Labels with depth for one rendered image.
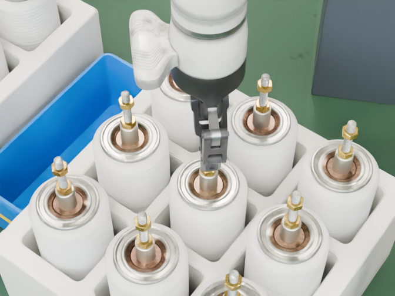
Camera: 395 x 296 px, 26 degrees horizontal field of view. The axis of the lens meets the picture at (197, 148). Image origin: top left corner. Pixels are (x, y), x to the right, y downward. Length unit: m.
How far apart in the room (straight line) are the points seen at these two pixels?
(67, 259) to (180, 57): 0.35
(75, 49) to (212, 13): 0.59
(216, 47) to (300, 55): 0.73
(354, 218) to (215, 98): 0.31
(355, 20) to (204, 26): 0.57
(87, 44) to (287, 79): 0.35
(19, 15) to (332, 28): 0.47
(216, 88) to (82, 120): 0.57
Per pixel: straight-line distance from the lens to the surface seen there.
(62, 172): 0.96
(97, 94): 1.37
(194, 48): 0.79
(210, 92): 0.83
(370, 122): 1.43
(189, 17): 0.76
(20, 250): 1.09
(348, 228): 1.10
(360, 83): 1.42
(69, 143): 1.38
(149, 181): 1.08
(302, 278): 1.00
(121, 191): 1.09
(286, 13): 1.57
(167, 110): 1.12
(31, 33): 1.29
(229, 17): 0.76
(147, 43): 0.82
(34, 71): 1.26
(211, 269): 1.05
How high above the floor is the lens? 1.12
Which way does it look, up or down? 54 degrees down
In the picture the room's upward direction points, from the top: straight up
